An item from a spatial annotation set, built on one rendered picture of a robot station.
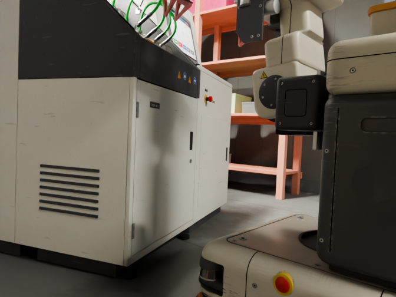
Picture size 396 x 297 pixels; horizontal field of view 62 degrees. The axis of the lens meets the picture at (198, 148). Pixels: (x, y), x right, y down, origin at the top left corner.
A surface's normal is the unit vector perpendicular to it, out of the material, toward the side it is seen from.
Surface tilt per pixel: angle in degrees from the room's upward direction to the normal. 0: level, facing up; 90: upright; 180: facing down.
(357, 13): 90
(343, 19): 90
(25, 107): 90
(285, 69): 90
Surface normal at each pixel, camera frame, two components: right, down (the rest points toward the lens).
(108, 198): -0.36, 0.02
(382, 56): -0.66, 0.00
